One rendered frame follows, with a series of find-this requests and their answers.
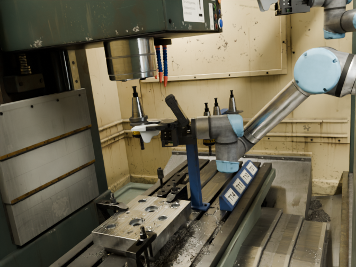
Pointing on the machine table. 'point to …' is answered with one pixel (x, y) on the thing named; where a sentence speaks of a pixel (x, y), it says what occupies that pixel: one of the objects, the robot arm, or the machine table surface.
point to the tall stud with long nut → (160, 176)
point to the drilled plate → (140, 210)
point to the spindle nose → (131, 59)
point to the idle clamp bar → (171, 184)
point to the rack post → (195, 178)
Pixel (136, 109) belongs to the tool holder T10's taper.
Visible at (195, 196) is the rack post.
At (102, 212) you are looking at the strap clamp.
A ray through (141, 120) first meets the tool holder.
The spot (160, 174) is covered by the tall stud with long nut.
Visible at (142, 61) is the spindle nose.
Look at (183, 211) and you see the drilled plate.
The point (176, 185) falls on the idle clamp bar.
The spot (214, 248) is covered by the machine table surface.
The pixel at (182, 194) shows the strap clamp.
